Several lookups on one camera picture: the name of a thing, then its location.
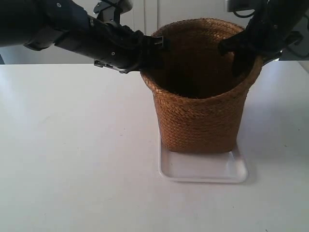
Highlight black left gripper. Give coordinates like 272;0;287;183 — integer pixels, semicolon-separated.
94;23;170;73

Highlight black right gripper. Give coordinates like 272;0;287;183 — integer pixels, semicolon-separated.
218;7;299;78

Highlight brown woven wicker basket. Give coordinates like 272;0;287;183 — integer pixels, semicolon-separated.
140;18;263;153

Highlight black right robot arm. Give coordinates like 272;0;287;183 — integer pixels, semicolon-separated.
218;0;309;77

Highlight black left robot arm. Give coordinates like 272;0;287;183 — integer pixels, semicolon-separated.
0;0;170;73

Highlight white rectangular plastic tray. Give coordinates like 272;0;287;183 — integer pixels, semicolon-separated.
158;143;249;184

